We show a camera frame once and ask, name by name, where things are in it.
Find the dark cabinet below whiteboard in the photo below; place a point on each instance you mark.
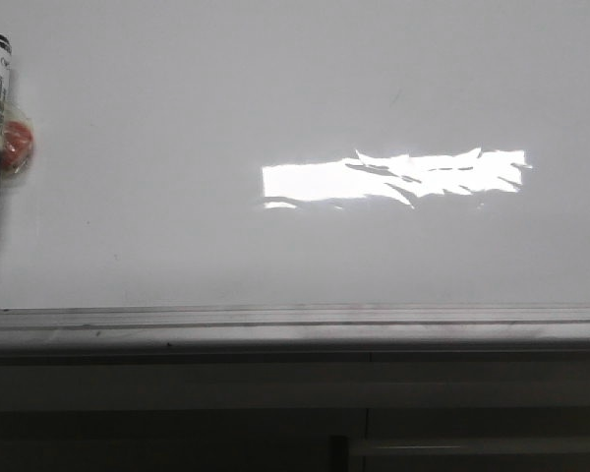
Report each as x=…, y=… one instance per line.
x=377, y=412

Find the white whiteboard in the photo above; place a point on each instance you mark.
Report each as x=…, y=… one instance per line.
x=275, y=153

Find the red magnet taped to marker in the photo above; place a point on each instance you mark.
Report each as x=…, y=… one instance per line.
x=18, y=140

